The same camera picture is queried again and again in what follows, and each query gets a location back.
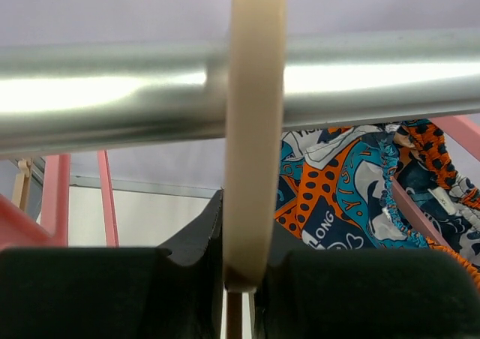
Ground beige hanger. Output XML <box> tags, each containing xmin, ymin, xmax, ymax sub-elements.
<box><xmin>12</xmin><ymin>158</ymin><xmax>32</xmax><ymax>212</ymax></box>
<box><xmin>223</xmin><ymin>0</ymin><xmax>287</xmax><ymax>338</ymax></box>

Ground patterned blue orange shorts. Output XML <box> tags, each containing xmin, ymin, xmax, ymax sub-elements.
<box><xmin>274</xmin><ymin>122</ymin><xmax>479</xmax><ymax>280</ymax></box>

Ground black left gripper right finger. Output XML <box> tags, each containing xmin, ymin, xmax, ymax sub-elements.
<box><xmin>253</xmin><ymin>225</ymin><xmax>479</xmax><ymax>339</ymax></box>

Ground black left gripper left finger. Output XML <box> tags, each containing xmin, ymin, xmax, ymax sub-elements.
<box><xmin>1</xmin><ymin>191</ymin><xmax>223</xmax><ymax>338</ymax></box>

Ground pink hanger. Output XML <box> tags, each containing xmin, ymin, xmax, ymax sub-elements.
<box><xmin>0</xmin><ymin>150</ymin><xmax>120</xmax><ymax>248</ymax></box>
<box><xmin>394</xmin><ymin>119</ymin><xmax>479</xmax><ymax>250</ymax></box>

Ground white clothes rack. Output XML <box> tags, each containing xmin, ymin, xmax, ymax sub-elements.
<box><xmin>1</xmin><ymin>29</ymin><xmax>479</xmax><ymax>159</ymax></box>

